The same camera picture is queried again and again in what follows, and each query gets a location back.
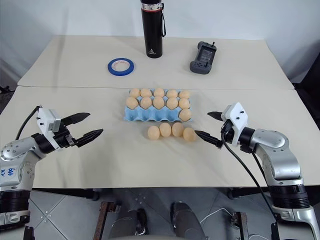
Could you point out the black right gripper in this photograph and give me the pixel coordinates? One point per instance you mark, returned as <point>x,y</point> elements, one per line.
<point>228,136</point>

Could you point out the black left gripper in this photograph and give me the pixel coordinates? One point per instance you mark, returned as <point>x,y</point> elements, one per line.
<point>64,140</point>

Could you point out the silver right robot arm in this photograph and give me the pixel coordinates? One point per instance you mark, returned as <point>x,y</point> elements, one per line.
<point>275,145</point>

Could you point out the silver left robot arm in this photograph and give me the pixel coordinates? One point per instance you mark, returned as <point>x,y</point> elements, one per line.
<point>15,150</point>

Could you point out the blue egg carton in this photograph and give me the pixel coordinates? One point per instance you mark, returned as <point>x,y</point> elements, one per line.
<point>150,115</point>

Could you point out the beige egg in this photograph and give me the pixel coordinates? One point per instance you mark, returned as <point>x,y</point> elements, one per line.
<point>185,115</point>
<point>153,132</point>
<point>159,92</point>
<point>146,102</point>
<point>135,92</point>
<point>145,93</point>
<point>172,103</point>
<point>184,94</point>
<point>158,103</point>
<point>189,134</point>
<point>165,129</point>
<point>177,129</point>
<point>172,94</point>
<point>131,102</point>
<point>183,103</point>

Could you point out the blue tape roll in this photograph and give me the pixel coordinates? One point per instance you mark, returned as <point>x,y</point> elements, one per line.
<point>112,68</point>

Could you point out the grey handheld remote controller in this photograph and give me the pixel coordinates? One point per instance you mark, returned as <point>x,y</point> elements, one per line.
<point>203,58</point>

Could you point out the dark rounded shape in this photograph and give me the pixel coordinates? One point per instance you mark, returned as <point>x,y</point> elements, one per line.
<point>183,220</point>

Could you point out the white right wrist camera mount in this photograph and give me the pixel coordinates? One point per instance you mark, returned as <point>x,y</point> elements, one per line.
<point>237,115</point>

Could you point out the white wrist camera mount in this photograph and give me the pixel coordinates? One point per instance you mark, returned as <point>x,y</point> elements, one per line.
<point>47,122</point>
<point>237,115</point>

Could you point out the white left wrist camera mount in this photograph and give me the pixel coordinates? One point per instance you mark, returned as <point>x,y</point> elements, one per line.
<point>47,122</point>

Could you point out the black table frame bracket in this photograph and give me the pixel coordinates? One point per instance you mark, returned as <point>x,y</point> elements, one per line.
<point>240,193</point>
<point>91,193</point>

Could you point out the rusty brown metal bracket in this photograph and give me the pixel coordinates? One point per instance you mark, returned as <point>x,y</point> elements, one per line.
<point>106,220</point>
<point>240,225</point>

